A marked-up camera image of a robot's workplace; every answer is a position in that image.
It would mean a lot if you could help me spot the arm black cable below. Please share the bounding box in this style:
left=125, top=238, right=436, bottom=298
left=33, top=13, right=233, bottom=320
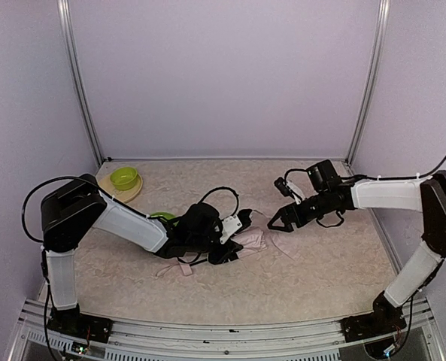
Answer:
left=284, top=144, right=446, bottom=185
left=21, top=175, right=242, bottom=264

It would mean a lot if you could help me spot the right aluminium corner post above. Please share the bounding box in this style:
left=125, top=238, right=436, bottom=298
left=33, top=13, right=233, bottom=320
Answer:
left=345, top=0, right=391, bottom=167

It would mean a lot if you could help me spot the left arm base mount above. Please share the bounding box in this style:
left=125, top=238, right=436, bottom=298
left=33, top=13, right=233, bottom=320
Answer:
left=47, top=314, right=113, bottom=344

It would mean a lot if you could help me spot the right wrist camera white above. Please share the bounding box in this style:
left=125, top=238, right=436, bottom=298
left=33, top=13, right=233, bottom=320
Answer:
left=274, top=177, right=306, bottom=205

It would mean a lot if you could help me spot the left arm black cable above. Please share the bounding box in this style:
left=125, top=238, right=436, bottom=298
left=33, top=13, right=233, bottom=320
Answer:
left=21, top=175, right=242, bottom=264

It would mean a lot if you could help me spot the green bowl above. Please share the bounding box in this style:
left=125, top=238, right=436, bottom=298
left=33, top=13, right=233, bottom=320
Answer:
left=110, top=167, right=138, bottom=191

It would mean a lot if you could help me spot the beige plate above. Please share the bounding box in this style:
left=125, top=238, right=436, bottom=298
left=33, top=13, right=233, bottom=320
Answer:
left=98, top=174, right=143, bottom=203

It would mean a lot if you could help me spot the left aluminium corner post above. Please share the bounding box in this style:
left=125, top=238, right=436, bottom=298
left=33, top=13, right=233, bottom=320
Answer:
left=57, top=0, right=105, bottom=167

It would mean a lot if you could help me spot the pink and black umbrella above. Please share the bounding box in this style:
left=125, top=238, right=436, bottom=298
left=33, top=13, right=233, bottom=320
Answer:
left=154, top=210, right=297, bottom=278

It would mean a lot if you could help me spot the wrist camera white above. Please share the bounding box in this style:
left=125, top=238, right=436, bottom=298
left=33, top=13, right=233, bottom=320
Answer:
left=274, top=177, right=306, bottom=205
left=220, top=208, right=253, bottom=244

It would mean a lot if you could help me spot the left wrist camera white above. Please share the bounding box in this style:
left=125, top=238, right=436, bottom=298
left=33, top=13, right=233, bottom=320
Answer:
left=220, top=208, right=253, bottom=244

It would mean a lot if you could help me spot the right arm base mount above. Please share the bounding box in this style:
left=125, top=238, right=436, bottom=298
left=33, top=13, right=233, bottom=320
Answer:
left=340, top=314, right=407, bottom=342

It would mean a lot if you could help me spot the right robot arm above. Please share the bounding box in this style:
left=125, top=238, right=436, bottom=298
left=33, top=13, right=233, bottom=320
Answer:
left=267, top=160, right=446, bottom=309

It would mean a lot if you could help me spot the green plate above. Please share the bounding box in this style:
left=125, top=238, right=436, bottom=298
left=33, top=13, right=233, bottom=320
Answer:
left=149, top=211, right=179, bottom=225

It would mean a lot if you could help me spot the aluminium corner post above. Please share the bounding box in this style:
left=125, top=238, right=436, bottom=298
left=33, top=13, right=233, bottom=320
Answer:
left=57, top=0, right=105, bottom=167
left=345, top=0, right=391, bottom=167

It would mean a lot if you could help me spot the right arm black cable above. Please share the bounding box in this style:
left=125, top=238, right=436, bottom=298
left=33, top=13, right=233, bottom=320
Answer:
left=284, top=144, right=446, bottom=185

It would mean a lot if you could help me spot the front aluminium rail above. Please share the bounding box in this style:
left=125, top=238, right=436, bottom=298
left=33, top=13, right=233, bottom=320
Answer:
left=3, top=298, right=446, bottom=360

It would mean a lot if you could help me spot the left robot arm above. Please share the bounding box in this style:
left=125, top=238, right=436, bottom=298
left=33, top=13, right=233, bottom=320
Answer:
left=41, top=174, right=243, bottom=311

